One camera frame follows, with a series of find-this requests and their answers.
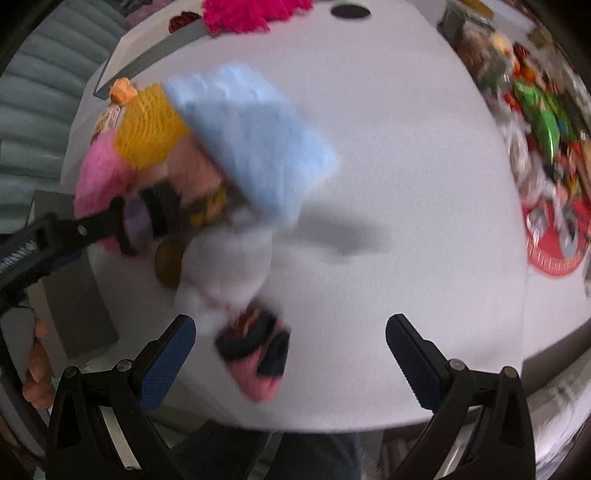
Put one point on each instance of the small orange soft item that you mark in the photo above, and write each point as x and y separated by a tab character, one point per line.
122	91

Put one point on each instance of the white fluffy cloth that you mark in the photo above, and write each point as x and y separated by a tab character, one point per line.
221	267

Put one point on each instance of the peach knit cloth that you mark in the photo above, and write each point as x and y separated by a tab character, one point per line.
194	170

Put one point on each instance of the person's left hand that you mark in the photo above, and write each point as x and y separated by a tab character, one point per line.
39	383

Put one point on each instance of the lavender black trimmed sock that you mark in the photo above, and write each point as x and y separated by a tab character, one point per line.
136	224

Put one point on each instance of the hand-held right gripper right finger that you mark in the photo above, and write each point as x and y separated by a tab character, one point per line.
415	364

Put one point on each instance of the person's dark trousers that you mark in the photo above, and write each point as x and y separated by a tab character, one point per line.
314	457

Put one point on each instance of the black yellow striped soft item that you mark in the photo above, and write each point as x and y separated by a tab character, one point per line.
203	210

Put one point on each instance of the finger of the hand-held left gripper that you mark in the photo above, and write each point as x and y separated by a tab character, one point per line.
87	226

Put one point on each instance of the grey cardboard box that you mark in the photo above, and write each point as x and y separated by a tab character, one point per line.
78	314

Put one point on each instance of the light blue fluffy cloth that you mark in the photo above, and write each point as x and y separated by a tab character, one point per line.
258	134

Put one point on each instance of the round tan brown object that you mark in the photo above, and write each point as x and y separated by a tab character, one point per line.
168	265

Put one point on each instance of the pink black striped sock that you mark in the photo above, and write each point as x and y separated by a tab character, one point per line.
258	369

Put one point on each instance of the pale green curtain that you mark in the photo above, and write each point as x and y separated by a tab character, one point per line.
41	92

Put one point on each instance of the red plastic basket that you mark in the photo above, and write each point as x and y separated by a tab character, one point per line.
549	258

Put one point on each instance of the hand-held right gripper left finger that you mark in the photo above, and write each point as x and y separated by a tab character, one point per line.
161	364

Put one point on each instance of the dark red rose ornament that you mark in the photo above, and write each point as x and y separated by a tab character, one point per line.
184	22

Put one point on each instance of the magenta pom-pom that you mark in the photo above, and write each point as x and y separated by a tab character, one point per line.
244	14

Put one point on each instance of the pink fluffy cloth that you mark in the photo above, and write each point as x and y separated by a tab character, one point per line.
99	175

